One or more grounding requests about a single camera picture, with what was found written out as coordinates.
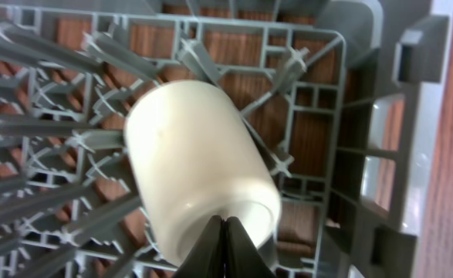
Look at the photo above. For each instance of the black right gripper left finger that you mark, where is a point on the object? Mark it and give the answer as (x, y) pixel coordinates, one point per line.
(206, 258)

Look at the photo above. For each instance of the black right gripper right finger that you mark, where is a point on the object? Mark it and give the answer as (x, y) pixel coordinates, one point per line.
(242, 259)

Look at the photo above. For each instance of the pale green cup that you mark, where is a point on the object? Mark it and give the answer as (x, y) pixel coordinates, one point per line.
(192, 158)

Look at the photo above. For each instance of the grey dishwasher rack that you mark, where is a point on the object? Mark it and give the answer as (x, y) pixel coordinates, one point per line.
(340, 101)

